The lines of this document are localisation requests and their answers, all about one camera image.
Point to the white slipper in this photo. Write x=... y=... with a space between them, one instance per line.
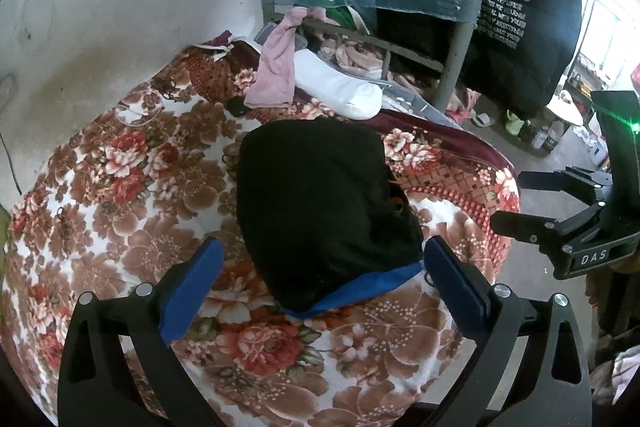
x=482 y=121

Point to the blue folded shirt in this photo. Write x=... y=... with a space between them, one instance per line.
x=360 y=289

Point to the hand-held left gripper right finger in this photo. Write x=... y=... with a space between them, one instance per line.
x=455 y=292

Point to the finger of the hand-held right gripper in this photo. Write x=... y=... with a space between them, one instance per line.
x=545 y=179
x=520 y=224

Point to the pink cloth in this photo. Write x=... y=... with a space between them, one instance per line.
x=272 y=62

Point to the black hoodie with orange print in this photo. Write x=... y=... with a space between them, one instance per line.
x=320 y=207

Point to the clear plastic bottle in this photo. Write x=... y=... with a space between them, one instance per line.
x=552 y=136

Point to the floral blanket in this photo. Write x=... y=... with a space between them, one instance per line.
x=150 y=207

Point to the black printed t-shirt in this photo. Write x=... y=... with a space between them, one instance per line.
x=530 y=32

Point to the white cloth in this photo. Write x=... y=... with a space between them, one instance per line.
x=345 y=89

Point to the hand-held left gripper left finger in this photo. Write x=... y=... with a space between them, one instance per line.
x=192 y=292

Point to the green slipper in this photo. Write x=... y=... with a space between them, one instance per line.
x=515 y=124

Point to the metal rack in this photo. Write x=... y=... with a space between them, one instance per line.
x=452 y=62

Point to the small black object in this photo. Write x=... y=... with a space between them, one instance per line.
x=238 y=107

